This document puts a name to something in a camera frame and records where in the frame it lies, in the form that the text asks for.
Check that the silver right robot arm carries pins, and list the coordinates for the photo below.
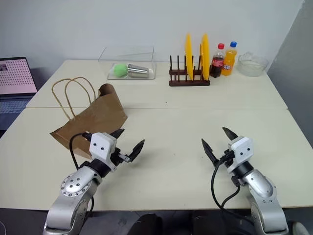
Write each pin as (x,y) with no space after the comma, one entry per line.
(264,195)

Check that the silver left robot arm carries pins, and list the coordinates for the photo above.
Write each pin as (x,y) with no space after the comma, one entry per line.
(73,188)

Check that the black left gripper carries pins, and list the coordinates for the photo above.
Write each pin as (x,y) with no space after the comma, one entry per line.
(118,156)

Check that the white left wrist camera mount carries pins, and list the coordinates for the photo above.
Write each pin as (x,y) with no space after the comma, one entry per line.
(100,147)

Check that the dark wooden dish rack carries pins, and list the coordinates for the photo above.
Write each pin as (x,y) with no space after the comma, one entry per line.
(188,82)

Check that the clear plastic box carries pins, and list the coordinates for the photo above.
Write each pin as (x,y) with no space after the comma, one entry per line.
(137,58)

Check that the clear glass bowl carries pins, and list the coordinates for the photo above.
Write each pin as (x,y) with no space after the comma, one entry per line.
(253,66)

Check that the green fuzzy ball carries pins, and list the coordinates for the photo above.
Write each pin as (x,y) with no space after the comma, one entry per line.
(119,70)

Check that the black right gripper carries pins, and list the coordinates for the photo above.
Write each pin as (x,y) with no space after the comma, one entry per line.
(227,159)

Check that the yellow plate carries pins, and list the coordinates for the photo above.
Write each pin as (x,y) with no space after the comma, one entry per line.
(205,56)
(188,56)

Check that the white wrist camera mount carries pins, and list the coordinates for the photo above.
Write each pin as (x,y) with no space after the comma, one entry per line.
(242,151)
(100,147)

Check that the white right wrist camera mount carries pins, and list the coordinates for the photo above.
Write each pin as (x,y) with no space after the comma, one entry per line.
(242,151)

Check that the stainless steel cup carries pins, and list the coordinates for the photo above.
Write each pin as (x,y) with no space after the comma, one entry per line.
(137,71)

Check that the orange soda bottle blue cap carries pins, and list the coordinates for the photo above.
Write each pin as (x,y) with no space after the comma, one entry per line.
(228,63)

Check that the open laptop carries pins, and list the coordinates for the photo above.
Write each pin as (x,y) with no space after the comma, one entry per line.
(14,78)

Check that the brown paper bag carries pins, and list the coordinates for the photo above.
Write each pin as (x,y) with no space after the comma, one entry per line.
(102,115)

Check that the cola bottle red cap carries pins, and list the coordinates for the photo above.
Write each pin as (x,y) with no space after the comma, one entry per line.
(217,63)

